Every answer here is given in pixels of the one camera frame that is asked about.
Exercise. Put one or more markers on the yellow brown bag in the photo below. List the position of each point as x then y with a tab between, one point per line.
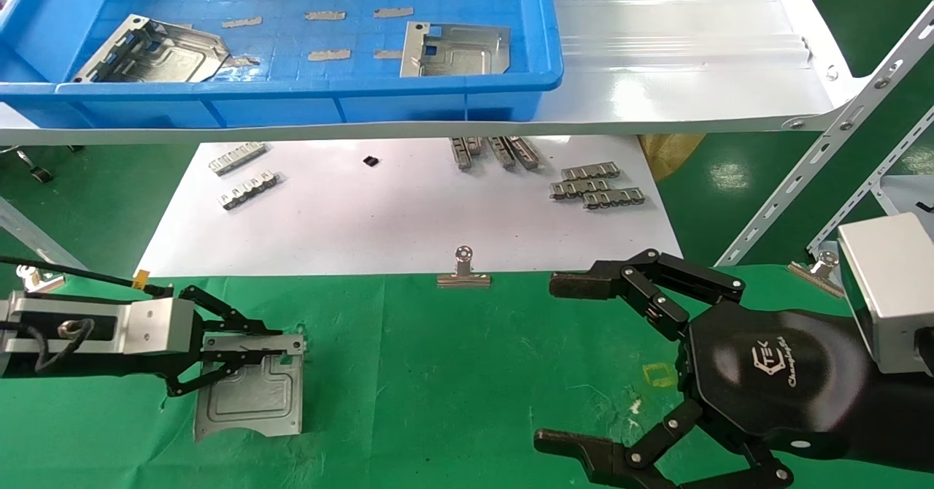
668	155

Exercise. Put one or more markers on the green cloth mat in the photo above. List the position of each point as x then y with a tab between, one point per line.
452	372

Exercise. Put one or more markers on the small grey metal bracket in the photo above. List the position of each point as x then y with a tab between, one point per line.
589	171
576	189
460	155
525	153
249	190
474	146
237	158
502	153
614	198

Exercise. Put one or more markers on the grey metal frame bar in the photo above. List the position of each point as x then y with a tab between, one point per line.
36	237

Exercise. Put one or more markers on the stamped metal plate with clips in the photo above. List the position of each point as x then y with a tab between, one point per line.
168	55

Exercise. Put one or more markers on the black caster wheel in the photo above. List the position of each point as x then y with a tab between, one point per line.
38	173

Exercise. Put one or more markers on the white slotted angle rail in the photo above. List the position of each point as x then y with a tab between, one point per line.
803	175
861	197

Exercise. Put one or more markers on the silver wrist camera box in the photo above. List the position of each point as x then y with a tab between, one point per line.
890	292
157	325

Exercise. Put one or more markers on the white panel with black item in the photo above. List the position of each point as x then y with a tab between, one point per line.
901	193

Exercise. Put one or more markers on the brown tape strip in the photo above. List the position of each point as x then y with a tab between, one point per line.
241	22
328	55
387	55
393	12
244	61
325	15

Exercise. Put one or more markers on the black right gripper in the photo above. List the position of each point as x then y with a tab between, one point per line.
773	379

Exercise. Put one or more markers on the blue plastic bin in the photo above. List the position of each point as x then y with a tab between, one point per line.
292	109

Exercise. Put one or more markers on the white board sheet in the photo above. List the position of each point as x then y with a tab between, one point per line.
401	219

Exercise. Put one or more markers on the stamped metal plate with flange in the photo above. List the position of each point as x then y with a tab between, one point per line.
248	401

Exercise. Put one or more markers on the white sloped shelf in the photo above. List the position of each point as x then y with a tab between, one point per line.
657	73

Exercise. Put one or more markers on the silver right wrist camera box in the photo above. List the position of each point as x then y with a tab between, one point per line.
890	292

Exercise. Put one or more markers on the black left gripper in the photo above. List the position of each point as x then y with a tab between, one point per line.
87	366

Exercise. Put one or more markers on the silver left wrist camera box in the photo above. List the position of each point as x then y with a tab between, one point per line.
157	325

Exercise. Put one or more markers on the flat stamped metal plate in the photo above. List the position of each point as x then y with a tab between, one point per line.
467	55

